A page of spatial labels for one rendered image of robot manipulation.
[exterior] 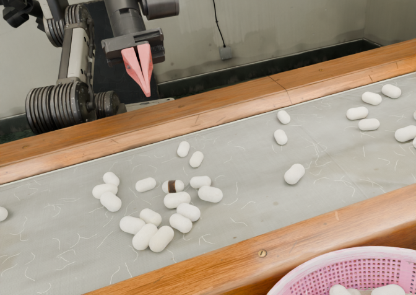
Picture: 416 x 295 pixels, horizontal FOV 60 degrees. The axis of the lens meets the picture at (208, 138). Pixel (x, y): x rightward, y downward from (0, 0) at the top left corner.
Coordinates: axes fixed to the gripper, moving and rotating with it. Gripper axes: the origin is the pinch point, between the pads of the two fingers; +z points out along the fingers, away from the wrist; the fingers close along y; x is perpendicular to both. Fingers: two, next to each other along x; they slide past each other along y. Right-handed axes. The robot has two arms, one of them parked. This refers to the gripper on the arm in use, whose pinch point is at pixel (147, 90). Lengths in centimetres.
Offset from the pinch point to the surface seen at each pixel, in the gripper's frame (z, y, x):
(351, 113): 13.1, 32.6, 1.2
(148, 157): 9.0, -2.6, 6.8
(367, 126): 16.6, 32.6, -1.1
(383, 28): -81, 178, 149
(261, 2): -121, 99, 145
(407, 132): 20.1, 35.6, -5.1
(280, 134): 13.2, 18.9, 0.8
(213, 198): 20.8, 4.3, -5.2
